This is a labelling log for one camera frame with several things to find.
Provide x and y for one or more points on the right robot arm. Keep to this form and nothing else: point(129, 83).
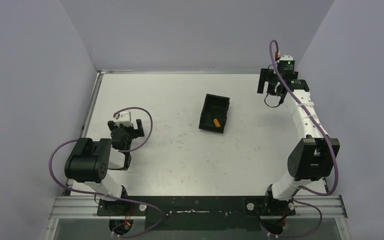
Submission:
point(311, 158)

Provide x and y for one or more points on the aluminium frame rail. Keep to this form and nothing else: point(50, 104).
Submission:
point(86, 207)

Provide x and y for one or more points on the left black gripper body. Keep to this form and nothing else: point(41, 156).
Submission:
point(138, 128)

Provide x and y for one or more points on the black plastic bin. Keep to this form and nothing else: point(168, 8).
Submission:
point(219, 106)

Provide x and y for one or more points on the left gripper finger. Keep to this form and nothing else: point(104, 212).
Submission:
point(140, 130)
point(111, 125)

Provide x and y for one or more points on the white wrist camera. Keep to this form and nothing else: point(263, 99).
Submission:
point(123, 118)
point(283, 58)

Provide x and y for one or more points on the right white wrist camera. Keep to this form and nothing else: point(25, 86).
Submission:
point(283, 58)

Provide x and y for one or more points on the orange handled screwdriver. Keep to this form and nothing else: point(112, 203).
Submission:
point(215, 120)

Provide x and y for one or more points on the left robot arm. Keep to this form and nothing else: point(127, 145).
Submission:
point(90, 161)

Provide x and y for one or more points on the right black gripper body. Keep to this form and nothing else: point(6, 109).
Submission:
point(272, 77)

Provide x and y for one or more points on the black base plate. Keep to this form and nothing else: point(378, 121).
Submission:
point(201, 213)

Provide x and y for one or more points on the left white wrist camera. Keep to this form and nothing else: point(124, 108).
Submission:
point(123, 118)

